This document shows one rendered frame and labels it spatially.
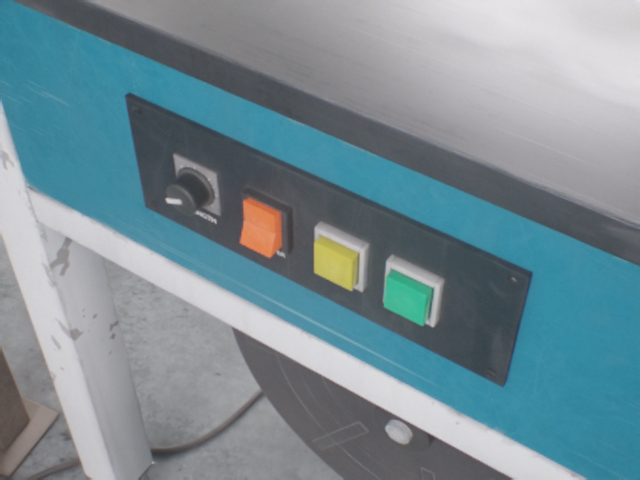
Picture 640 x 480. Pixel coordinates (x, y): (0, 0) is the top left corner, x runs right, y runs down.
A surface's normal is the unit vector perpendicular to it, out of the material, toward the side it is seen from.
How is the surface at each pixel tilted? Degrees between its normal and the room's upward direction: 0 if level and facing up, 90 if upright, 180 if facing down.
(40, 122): 90
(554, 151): 0
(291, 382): 90
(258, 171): 90
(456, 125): 0
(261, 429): 0
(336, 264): 90
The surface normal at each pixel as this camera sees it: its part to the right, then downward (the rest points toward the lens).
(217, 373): 0.00, -0.70
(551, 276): -0.55, 0.60
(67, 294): 0.84, 0.40
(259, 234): -0.51, 0.29
